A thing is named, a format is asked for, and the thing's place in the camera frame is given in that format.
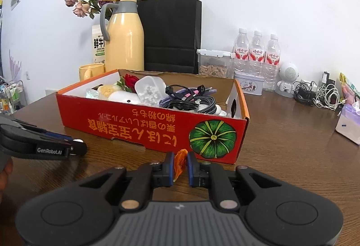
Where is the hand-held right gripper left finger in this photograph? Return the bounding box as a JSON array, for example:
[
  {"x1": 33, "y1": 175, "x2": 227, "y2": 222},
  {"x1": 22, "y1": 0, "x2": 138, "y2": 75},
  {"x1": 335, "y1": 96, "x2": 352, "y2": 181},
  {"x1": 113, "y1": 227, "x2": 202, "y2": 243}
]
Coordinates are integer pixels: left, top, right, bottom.
[{"x1": 79, "y1": 152, "x2": 175, "y2": 212}]

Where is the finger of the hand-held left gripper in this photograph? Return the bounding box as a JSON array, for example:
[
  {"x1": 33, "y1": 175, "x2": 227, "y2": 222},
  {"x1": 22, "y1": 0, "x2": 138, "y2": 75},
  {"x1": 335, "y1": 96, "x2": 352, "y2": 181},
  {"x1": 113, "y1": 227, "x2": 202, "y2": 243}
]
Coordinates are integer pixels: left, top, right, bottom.
[{"x1": 13, "y1": 119, "x2": 84, "y2": 144}]

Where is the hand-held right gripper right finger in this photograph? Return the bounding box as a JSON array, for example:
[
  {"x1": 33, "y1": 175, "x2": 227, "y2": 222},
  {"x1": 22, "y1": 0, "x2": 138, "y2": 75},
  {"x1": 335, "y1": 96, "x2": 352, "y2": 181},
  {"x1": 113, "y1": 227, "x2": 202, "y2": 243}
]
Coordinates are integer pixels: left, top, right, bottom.
[{"x1": 188, "y1": 152, "x2": 282, "y2": 211}]

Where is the orange translucent clip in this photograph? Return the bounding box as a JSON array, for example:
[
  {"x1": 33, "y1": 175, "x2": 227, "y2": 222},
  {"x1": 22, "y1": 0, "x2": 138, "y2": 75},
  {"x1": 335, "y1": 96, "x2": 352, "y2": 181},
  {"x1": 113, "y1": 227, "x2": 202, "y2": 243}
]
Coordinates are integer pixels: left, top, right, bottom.
[{"x1": 173, "y1": 149, "x2": 188, "y2": 182}]

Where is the orange cardboard box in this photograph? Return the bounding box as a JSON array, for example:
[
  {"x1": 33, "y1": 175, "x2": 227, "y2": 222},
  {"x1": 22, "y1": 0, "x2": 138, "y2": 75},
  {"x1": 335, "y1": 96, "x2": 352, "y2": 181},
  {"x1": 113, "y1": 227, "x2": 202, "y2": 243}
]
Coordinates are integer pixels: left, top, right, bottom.
[{"x1": 56, "y1": 68, "x2": 250, "y2": 165}]

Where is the yellow white plush paw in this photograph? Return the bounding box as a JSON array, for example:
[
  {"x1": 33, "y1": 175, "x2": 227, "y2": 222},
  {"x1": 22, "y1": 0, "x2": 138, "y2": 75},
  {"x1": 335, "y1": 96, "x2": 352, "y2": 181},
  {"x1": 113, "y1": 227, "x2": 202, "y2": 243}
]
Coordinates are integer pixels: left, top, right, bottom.
[{"x1": 97, "y1": 84, "x2": 121, "y2": 100}]

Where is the red artificial rose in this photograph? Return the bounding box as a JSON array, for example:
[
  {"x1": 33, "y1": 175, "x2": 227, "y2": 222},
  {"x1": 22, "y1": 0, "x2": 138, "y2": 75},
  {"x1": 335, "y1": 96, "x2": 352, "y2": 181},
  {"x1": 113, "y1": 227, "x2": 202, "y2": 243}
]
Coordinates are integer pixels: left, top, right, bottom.
[{"x1": 117, "y1": 74, "x2": 140, "y2": 93}]

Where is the person's left hand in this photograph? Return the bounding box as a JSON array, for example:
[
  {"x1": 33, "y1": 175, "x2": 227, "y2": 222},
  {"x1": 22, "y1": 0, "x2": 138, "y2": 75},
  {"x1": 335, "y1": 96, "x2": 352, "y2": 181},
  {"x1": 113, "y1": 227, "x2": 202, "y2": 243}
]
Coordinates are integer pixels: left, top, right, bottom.
[{"x1": 0, "y1": 158, "x2": 14, "y2": 193}]

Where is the metal storage rack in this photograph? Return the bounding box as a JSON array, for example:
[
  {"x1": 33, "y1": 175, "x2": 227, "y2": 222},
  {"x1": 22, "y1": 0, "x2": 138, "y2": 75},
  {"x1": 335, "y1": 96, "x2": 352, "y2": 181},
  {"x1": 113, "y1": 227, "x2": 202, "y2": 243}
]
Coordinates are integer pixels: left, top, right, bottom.
[{"x1": 0, "y1": 80, "x2": 26, "y2": 115}]

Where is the yellow mug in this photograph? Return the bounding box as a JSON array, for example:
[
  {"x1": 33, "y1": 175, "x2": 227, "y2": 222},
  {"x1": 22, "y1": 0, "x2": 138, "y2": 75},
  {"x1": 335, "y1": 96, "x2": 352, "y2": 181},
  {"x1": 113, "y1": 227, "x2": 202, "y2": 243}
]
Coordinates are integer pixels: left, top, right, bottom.
[{"x1": 79, "y1": 63, "x2": 106, "y2": 82}]

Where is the white plush toy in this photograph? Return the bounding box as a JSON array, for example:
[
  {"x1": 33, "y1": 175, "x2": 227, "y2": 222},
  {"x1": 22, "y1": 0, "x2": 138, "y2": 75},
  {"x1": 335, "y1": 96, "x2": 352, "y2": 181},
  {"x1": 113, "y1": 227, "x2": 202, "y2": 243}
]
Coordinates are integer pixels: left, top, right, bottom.
[{"x1": 108, "y1": 91, "x2": 141, "y2": 106}]

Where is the clear plastic bead box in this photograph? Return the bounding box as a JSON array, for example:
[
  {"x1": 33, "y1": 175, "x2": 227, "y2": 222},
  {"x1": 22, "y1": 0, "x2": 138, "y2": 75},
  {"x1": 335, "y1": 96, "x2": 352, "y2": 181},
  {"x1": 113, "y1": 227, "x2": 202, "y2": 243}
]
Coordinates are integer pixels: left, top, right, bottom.
[{"x1": 134, "y1": 76, "x2": 166, "y2": 104}]

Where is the white milk carton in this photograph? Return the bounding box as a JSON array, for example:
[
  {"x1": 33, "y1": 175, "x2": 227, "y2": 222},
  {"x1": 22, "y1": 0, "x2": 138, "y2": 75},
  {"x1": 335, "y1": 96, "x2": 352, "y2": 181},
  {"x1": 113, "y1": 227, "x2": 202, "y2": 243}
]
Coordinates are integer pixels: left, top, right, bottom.
[{"x1": 92, "y1": 24, "x2": 109, "y2": 64}]

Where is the grey metal tin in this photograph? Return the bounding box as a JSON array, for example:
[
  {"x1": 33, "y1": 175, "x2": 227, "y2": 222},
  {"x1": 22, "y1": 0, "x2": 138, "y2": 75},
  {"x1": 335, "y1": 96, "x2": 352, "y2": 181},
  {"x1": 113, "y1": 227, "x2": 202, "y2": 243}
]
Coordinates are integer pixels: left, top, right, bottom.
[{"x1": 234, "y1": 71, "x2": 265, "y2": 95}]

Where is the clear seed container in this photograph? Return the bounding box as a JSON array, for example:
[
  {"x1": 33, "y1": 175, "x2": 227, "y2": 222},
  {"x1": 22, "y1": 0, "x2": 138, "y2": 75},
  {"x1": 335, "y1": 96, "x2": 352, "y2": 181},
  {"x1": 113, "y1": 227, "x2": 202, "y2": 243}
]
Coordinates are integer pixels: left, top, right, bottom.
[{"x1": 197, "y1": 49, "x2": 235, "y2": 78}]

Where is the yellow thermos jug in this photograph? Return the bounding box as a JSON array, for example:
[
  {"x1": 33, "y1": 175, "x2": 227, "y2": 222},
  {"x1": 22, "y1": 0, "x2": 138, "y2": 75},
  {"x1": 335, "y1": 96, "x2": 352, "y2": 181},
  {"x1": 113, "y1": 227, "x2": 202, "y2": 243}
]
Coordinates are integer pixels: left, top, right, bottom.
[{"x1": 100, "y1": 0, "x2": 145, "y2": 73}]

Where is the clear water bottle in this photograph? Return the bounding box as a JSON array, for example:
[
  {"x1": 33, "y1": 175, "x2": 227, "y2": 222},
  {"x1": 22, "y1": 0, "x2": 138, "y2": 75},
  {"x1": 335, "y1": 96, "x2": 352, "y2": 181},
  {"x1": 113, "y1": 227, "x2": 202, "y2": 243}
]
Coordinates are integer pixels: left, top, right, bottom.
[
  {"x1": 250, "y1": 30, "x2": 266, "y2": 76},
  {"x1": 264, "y1": 34, "x2": 281, "y2": 91},
  {"x1": 233, "y1": 28, "x2": 250, "y2": 72}
]

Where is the black power adapter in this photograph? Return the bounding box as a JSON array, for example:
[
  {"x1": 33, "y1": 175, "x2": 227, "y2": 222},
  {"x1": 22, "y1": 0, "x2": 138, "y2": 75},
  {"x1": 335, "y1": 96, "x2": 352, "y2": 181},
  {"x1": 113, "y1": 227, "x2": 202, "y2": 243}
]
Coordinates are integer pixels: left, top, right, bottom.
[{"x1": 294, "y1": 85, "x2": 315, "y2": 107}]

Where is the black paper bag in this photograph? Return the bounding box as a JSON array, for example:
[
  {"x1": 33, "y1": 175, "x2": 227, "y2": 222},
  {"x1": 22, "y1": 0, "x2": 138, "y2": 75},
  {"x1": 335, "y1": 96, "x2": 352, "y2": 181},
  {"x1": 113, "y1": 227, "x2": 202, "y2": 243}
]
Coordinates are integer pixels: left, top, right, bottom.
[{"x1": 137, "y1": 0, "x2": 202, "y2": 75}]

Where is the white robot-shaped speaker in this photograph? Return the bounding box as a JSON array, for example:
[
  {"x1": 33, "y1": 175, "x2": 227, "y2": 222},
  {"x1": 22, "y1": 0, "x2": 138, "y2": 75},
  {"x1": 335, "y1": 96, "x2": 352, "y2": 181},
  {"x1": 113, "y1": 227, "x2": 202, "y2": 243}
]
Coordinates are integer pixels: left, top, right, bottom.
[{"x1": 275, "y1": 61, "x2": 301, "y2": 98}]

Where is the purple tissue pack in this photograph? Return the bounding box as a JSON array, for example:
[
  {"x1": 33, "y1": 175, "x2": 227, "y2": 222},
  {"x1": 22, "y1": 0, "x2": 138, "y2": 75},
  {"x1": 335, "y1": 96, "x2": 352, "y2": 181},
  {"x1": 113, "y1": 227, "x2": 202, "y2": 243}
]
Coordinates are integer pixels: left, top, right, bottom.
[{"x1": 335, "y1": 102, "x2": 360, "y2": 146}]

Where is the colourful snack packet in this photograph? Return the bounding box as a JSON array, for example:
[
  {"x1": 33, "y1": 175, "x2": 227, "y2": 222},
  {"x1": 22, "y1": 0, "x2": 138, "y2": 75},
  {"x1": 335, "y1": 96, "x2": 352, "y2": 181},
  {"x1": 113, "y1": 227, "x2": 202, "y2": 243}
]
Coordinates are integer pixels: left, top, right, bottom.
[{"x1": 339, "y1": 73, "x2": 360, "y2": 106}]

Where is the black cable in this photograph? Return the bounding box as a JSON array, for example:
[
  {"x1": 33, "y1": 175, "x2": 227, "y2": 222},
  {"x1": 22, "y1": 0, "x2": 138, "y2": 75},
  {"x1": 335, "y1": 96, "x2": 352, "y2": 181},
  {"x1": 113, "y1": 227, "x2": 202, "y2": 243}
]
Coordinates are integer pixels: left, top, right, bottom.
[{"x1": 165, "y1": 84, "x2": 214, "y2": 110}]

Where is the grey braided cable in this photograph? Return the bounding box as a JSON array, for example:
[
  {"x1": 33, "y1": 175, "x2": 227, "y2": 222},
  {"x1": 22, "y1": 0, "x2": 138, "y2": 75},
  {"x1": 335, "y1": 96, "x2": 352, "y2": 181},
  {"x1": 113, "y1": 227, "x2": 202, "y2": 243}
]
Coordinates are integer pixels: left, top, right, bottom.
[{"x1": 194, "y1": 95, "x2": 217, "y2": 114}]

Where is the pink cable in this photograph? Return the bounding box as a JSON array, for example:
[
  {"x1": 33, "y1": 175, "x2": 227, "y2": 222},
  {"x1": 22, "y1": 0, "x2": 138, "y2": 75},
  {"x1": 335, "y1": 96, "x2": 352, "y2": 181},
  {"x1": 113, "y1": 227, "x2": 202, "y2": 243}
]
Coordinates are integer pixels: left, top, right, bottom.
[{"x1": 181, "y1": 89, "x2": 200, "y2": 100}]

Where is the white cable bundle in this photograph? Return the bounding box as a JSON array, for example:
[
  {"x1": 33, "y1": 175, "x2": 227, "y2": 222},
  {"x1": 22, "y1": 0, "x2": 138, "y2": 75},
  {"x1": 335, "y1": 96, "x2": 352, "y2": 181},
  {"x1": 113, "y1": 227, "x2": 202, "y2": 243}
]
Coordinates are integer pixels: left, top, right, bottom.
[{"x1": 312, "y1": 84, "x2": 342, "y2": 108}]

